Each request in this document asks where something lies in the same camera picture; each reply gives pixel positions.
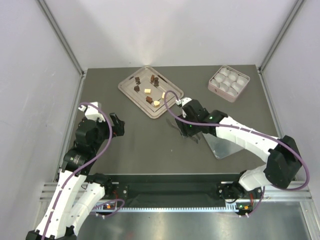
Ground aluminium frame rail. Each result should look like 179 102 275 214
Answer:
37 181 315 213

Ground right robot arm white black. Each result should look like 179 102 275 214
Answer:
175 97 302 198

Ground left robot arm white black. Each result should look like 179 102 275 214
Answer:
26 102 125 240

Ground white rectangular chocolate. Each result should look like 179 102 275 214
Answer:
144 88 151 94

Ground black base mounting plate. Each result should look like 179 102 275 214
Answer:
84 174 263 203

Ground brown milk chocolate block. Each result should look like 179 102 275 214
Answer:
146 96 153 104

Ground silver tin lid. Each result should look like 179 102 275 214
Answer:
202 133 244 160

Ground silver metal tray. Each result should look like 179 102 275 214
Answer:
118 66 184 119

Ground metal tongs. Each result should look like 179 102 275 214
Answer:
165 117 201 144

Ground white heart chocolate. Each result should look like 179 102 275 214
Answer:
153 100 160 107

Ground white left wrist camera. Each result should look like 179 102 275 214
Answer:
78 104 106 123

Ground pink chocolate tin box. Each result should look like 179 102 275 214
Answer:
207 65 251 103

